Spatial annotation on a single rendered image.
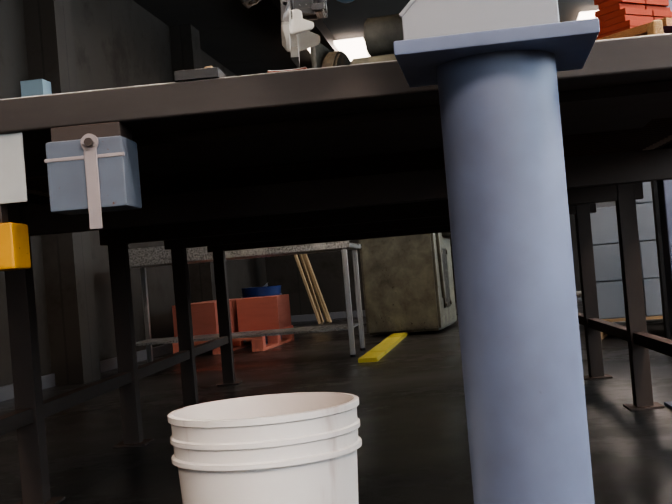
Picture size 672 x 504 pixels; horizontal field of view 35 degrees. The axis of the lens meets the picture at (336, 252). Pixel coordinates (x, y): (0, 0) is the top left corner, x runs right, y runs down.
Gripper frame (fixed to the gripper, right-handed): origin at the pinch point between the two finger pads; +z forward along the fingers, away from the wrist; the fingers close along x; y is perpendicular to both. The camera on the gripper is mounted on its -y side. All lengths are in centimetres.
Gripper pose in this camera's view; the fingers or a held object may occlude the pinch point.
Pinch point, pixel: (289, 61)
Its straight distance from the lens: 204.2
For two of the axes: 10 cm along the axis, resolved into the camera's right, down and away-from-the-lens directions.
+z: 0.4, 10.0, -0.2
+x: 0.8, 0.1, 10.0
